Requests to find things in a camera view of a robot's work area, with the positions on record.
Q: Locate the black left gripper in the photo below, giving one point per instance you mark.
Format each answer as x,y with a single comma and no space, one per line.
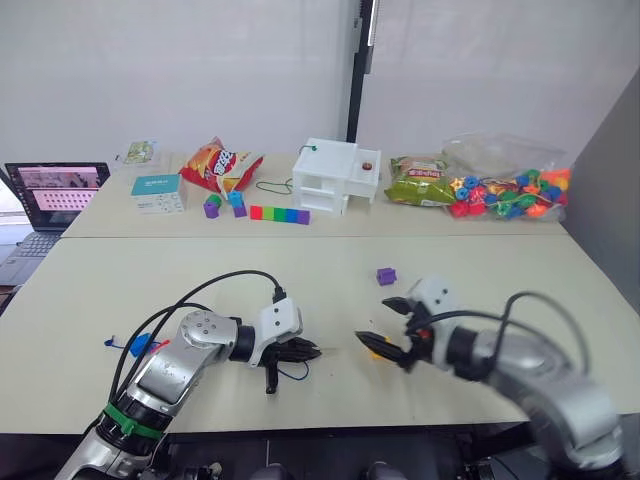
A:
280,352

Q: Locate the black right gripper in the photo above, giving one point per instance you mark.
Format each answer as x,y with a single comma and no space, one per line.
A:
419,350

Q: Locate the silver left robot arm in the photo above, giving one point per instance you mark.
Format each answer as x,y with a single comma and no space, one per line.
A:
170,370

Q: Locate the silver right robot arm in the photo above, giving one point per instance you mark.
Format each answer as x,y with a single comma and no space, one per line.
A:
540,370

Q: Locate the green band on left arm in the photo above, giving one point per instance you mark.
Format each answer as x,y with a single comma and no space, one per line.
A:
131,423

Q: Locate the clear bag of coloured beads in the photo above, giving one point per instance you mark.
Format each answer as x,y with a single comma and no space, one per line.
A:
505,192

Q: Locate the yellow block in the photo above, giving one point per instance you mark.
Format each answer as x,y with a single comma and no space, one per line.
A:
373,355

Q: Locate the dark rounded shape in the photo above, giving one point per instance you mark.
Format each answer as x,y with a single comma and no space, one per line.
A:
385,471
272,472

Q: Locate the purple cube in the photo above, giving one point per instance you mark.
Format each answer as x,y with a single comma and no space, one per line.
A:
304,216

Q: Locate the blue cube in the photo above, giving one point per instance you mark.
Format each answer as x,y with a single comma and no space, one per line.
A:
292,215

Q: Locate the dark green cube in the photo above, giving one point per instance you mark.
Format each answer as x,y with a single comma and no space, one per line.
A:
280,214

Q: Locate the light green cube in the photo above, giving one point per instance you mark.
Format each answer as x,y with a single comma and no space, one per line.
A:
269,213

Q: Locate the green snack bag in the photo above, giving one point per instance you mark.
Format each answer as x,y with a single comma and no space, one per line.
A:
417,182

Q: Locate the red cube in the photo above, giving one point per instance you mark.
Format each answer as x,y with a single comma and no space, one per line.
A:
256,213

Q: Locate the small red ball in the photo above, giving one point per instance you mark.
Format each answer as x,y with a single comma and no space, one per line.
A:
367,166

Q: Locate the white drawer cabinet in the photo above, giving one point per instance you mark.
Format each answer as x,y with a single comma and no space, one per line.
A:
325,175

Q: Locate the blue block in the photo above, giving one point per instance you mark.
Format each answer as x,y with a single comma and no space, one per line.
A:
141,345
235,198

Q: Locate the green round block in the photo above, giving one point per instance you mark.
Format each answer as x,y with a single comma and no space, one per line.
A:
214,200

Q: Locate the red chips bag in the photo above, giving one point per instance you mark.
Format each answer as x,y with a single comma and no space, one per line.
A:
220,165

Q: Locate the teal and white box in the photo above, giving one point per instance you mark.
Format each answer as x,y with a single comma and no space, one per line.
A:
156,192

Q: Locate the black vertical pole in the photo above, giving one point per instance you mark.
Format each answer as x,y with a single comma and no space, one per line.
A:
359,80

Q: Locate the grey partition panel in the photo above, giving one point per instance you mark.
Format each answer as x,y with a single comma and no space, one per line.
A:
612,200

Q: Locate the clear packet with green card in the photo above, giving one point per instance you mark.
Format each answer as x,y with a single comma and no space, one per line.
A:
140,151

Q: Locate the black laptop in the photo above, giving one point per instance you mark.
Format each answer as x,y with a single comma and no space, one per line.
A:
50,195

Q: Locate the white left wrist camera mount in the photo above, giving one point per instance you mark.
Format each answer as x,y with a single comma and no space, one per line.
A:
277,320

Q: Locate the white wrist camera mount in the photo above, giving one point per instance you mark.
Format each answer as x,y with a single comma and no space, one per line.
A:
434,297
277,320

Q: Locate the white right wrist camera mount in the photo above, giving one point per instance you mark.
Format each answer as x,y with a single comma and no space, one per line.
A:
434,297

